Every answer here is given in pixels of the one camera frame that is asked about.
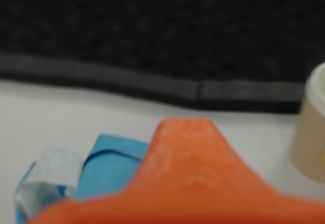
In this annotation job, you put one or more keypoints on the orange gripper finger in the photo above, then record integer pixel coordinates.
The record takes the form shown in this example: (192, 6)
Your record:
(188, 173)

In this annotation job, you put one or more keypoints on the blue paper rubbish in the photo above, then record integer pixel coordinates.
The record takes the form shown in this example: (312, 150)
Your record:
(106, 173)

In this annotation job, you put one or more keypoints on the short dark foam strip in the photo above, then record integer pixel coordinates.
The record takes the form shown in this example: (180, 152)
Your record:
(254, 94)

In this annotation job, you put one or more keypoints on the long dark foam strip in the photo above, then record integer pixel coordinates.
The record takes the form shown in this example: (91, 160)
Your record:
(101, 81)

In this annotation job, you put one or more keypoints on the paper cup with green label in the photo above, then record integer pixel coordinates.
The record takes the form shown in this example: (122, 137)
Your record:
(309, 137)

